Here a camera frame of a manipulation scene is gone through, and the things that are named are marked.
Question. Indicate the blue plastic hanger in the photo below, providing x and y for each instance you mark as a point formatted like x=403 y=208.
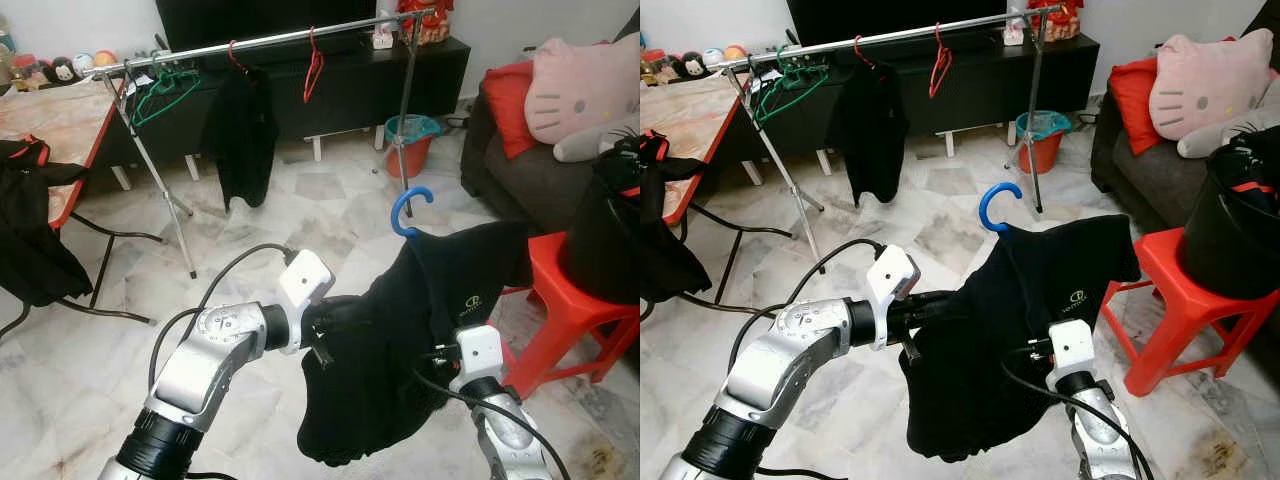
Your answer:
x=983 y=207
x=394 y=212

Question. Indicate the red plastic hanger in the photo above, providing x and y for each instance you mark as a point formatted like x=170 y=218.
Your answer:
x=941 y=58
x=232 y=50
x=858 y=48
x=316 y=60

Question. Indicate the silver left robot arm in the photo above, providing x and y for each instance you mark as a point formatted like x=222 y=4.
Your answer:
x=780 y=370
x=190 y=380

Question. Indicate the green plastic hanger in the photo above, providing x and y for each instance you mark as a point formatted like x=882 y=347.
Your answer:
x=790 y=72
x=775 y=100
x=160 y=78
x=150 y=105

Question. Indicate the red plastic stool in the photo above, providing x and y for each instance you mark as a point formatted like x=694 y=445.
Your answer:
x=1165 y=290
x=560 y=300

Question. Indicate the black round bucket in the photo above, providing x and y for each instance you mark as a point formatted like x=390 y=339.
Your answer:
x=600 y=240
x=1225 y=250

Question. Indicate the dark grey fabric sofa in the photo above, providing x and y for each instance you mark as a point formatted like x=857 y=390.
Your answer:
x=540 y=185
x=1150 y=180

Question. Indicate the black television console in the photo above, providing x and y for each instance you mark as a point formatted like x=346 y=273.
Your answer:
x=980 y=85
x=350 y=90

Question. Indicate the black garment with red trim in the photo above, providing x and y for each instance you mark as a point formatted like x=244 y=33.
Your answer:
x=665 y=240
x=35 y=230

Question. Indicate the red cushion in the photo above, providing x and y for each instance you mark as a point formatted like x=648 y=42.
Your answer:
x=1135 y=105
x=510 y=110

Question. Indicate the grey Totoro plush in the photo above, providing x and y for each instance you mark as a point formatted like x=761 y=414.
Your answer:
x=1215 y=142
x=590 y=145

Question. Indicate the white tissue box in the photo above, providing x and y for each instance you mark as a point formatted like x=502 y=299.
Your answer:
x=382 y=40
x=1013 y=36

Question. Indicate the black flat screen television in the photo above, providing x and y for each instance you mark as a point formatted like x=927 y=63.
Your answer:
x=890 y=18
x=260 y=20

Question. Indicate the marble pattern folding table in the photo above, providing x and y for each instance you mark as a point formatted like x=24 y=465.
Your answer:
x=50 y=115
x=690 y=110

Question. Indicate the pink cat face cushion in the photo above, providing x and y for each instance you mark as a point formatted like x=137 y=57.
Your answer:
x=580 y=90
x=1205 y=90

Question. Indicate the red laughing Buddha statue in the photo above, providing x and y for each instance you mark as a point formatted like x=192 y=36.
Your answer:
x=1058 y=22
x=425 y=25

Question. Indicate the orange round plush toy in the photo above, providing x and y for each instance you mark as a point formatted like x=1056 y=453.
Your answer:
x=735 y=53
x=104 y=58

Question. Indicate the white round plush toy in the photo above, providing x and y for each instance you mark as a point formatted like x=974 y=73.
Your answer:
x=84 y=64
x=713 y=58

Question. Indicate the black round plush toy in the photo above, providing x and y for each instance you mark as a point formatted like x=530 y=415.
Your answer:
x=695 y=66
x=64 y=70

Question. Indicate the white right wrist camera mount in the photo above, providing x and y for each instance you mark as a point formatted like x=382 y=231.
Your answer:
x=1072 y=345
x=480 y=350

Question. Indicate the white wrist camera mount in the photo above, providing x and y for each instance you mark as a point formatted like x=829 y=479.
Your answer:
x=893 y=275
x=480 y=350
x=305 y=280
x=1072 y=345

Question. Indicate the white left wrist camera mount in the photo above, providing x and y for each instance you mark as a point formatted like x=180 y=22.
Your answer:
x=893 y=275
x=305 y=280

